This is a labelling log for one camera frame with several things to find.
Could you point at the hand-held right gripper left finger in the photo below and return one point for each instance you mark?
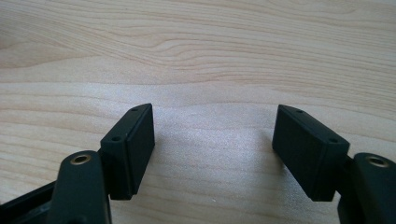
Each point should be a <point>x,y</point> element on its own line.
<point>129,152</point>

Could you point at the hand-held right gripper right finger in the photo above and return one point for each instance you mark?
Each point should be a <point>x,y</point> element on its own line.
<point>306,149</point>

